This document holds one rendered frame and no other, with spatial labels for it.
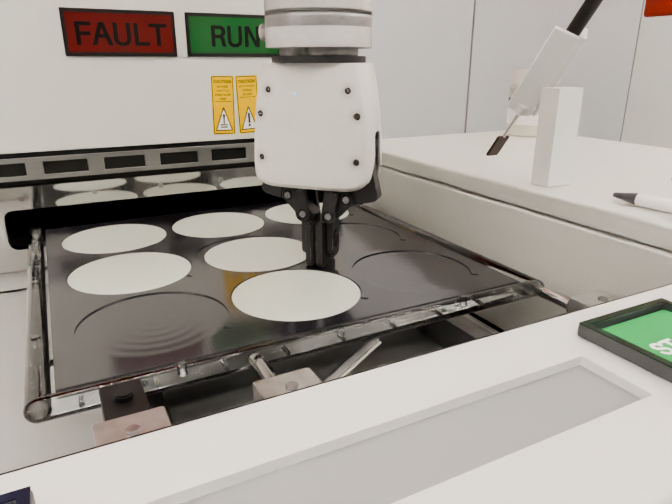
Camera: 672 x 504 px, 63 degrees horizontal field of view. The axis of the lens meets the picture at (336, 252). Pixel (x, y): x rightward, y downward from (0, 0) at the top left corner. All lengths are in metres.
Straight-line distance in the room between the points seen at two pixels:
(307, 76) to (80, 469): 0.33
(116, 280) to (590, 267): 0.38
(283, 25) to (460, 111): 2.44
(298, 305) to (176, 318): 0.09
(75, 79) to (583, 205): 0.53
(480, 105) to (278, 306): 2.57
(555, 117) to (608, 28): 3.04
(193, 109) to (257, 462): 0.58
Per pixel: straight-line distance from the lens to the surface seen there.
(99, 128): 0.69
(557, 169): 0.53
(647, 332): 0.26
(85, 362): 0.37
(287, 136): 0.45
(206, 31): 0.71
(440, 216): 0.61
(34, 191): 0.69
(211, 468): 0.17
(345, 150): 0.43
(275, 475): 0.17
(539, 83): 0.53
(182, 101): 0.71
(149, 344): 0.38
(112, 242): 0.59
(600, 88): 3.55
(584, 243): 0.48
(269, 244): 0.54
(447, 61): 2.77
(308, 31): 0.42
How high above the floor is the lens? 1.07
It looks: 19 degrees down
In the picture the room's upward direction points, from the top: straight up
